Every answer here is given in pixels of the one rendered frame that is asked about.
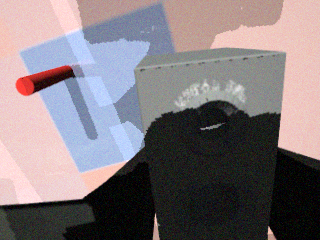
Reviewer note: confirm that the red peg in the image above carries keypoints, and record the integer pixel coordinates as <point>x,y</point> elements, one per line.
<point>34,83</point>

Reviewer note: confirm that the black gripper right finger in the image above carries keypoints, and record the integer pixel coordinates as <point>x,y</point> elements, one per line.
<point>295,210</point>

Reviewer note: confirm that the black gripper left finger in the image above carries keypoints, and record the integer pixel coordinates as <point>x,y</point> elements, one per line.
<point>121,208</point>

